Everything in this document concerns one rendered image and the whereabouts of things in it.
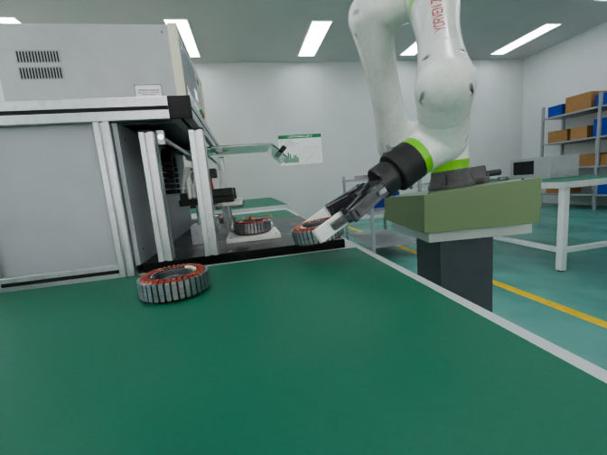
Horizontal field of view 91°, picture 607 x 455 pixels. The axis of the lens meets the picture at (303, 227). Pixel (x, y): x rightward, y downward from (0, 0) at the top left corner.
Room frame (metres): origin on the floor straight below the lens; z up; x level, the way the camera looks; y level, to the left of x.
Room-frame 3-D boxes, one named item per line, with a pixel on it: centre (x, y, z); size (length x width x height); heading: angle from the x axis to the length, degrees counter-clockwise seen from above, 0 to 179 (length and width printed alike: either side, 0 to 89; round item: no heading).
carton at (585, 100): (5.66, -5.36, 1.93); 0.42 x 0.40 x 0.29; 12
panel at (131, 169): (0.96, 0.42, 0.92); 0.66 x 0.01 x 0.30; 10
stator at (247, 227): (0.88, 0.15, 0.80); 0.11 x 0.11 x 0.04
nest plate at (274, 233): (0.88, 0.15, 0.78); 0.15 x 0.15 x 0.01; 10
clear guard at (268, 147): (1.18, 0.21, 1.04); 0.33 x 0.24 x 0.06; 100
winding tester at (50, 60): (0.96, 0.49, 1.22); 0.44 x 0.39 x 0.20; 10
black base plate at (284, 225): (1.00, 0.19, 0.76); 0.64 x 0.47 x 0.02; 10
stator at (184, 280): (0.49, 0.23, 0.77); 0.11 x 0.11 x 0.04
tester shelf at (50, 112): (0.95, 0.49, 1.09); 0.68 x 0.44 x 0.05; 10
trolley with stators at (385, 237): (3.57, -0.94, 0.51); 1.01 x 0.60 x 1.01; 10
